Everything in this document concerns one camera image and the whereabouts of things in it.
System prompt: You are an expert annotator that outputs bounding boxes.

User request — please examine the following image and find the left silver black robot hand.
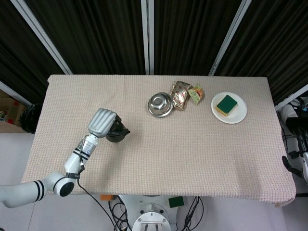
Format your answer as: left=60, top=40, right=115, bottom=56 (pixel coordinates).
left=87, top=108, right=124, bottom=139

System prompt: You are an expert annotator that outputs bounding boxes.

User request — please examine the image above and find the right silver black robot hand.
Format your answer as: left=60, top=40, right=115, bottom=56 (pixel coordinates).
left=282, top=149, right=308, bottom=184

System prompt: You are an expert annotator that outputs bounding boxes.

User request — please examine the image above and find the white black machine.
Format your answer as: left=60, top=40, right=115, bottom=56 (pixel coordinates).
left=281, top=96, right=308, bottom=154

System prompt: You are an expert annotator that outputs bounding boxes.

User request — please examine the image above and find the stainless steel bowl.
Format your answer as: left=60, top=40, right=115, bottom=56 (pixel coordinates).
left=147, top=92, right=173, bottom=118

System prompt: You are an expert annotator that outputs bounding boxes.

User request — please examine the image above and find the black round bag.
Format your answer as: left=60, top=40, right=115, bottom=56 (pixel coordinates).
left=19, top=103, right=43, bottom=134

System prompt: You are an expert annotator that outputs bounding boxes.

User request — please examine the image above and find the beige waffle tablecloth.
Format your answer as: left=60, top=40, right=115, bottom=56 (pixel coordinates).
left=21, top=74, right=296, bottom=208

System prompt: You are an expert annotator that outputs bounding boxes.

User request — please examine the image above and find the gold red snack packet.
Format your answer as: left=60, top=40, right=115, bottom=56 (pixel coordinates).
left=169, top=80, right=193, bottom=111

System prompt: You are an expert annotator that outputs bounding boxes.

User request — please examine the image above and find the white round plate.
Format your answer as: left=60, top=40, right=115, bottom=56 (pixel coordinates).
left=211, top=91, right=248, bottom=125

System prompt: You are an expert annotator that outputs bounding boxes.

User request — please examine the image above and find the black curtain panel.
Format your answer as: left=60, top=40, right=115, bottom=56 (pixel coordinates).
left=24, top=0, right=147, bottom=75
left=214, top=0, right=308, bottom=104
left=154, top=0, right=241, bottom=76
left=0, top=0, right=66, bottom=106

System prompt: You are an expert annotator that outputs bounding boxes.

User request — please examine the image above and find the brown cardboard box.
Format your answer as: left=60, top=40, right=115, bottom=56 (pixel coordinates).
left=0, top=90, right=27, bottom=133

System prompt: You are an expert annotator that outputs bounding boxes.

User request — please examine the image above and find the white robot torso base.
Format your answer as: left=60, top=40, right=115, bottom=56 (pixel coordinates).
left=117, top=194, right=186, bottom=231

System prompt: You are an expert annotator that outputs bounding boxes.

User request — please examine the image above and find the green yellow snack packet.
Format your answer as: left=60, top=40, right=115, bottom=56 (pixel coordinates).
left=188, top=83, right=205, bottom=106

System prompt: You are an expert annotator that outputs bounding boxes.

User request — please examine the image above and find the yellow green sponge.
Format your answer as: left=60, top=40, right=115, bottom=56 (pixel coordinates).
left=216, top=94, right=238, bottom=118

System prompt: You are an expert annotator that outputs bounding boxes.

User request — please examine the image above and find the dark green rectangular block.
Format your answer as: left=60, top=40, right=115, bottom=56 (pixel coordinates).
left=168, top=196, right=185, bottom=209

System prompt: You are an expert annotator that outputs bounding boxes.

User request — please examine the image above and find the white frame post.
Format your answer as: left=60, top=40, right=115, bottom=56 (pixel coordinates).
left=141, top=0, right=155, bottom=75
left=275, top=84, right=308, bottom=111
left=16, top=0, right=73, bottom=75
left=208, top=0, right=252, bottom=76
left=0, top=80, right=32, bottom=107

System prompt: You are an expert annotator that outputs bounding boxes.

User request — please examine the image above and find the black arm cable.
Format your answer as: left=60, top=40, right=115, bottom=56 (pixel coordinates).
left=76, top=158, right=133, bottom=231

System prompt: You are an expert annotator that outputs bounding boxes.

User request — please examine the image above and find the black floor cable bundle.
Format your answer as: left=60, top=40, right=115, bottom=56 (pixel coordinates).
left=184, top=196, right=205, bottom=231
left=107, top=196, right=129, bottom=231

